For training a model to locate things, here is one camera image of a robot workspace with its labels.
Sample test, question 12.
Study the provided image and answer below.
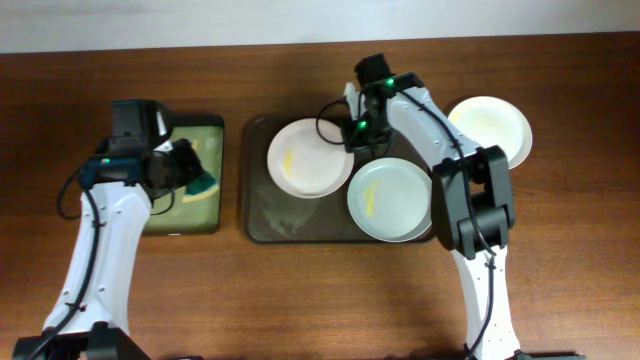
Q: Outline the green yellow sponge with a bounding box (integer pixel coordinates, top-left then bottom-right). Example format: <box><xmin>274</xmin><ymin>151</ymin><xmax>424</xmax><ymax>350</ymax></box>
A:
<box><xmin>182</xmin><ymin>171</ymin><xmax>220</xmax><ymax>203</ymax></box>

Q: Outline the pink plate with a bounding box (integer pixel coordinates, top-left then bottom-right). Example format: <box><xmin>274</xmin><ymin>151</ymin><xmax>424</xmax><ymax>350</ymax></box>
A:
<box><xmin>267</xmin><ymin>118</ymin><xmax>355</xmax><ymax>199</ymax></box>

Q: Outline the cream white plate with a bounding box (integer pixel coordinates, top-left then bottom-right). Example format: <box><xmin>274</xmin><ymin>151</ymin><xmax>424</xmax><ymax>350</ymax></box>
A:
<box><xmin>448</xmin><ymin>96</ymin><xmax>533</xmax><ymax>169</ymax></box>

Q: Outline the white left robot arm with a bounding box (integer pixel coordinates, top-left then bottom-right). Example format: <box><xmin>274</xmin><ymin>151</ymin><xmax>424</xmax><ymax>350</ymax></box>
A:
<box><xmin>12</xmin><ymin>139</ymin><xmax>204</xmax><ymax>359</ymax></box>

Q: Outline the black tray with green water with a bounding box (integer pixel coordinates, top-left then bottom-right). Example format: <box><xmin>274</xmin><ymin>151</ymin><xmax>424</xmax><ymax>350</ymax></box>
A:
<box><xmin>143</xmin><ymin>115</ymin><xmax>225</xmax><ymax>236</ymax></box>

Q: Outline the dark brown serving tray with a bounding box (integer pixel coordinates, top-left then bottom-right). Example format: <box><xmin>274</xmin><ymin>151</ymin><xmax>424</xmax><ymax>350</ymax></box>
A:
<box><xmin>242</xmin><ymin>114</ymin><xmax>436</xmax><ymax>245</ymax></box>

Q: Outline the light blue plate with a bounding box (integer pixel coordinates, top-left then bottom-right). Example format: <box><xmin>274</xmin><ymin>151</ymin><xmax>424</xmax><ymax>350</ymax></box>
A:
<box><xmin>347</xmin><ymin>158</ymin><xmax>432</xmax><ymax>243</ymax></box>

